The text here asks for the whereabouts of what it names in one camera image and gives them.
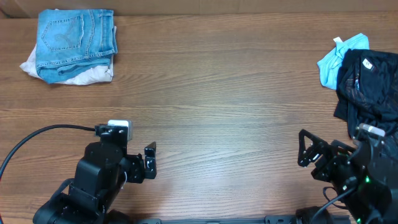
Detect blue denim jeans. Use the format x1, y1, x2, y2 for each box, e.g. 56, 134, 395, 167
35, 8, 118, 85

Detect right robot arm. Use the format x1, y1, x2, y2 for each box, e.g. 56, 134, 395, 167
298, 127, 397, 223

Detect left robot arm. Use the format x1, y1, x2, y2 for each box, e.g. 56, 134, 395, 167
33, 142, 157, 224

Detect black printed garment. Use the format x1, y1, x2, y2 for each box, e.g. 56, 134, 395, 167
333, 48, 398, 162

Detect light blue shirt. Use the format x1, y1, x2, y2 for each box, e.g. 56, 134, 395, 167
317, 33, 369, 90

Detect folded beige trousers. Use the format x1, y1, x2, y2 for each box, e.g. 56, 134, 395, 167
19, 8, 118, 86

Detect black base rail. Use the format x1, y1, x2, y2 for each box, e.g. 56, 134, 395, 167
124, 213, 352, 224

